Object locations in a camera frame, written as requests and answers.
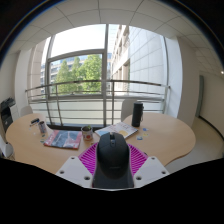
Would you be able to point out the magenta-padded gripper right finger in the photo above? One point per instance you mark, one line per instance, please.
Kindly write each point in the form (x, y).
(150, 170)

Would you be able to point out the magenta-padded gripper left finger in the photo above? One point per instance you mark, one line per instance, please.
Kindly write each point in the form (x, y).
(73, 170)

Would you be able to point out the black computer mouse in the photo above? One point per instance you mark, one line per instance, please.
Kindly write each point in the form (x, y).
(112, 160)

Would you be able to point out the red magazine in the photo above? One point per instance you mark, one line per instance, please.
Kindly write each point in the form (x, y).
(63, 139)

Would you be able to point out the round blue green sticker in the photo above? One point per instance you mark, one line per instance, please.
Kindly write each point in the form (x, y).
(139, 138)

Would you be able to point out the small yellow sticker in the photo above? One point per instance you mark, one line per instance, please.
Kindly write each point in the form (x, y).
(146, 134)

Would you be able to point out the small blue sticker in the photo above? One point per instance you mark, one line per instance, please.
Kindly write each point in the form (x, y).
(145, 129)

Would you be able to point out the blue and yellow book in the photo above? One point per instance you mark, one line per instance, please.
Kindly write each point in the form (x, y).
(120, 129)

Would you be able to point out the small drink can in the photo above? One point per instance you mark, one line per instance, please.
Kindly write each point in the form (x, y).
(42, 128)

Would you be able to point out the black cylindrical bottle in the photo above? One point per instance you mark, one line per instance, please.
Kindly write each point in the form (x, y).
(137, 115)

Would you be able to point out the white chair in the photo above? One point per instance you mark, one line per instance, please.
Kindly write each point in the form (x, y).
(6, 148)
(26, 111)
(127, 110)

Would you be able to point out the black printer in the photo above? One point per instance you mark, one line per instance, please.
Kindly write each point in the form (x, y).
(6, 115)

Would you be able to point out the metal balcony railing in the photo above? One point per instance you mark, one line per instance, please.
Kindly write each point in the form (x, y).
(83, 82)

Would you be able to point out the grey door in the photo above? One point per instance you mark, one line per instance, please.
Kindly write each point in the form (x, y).
(200, 96)

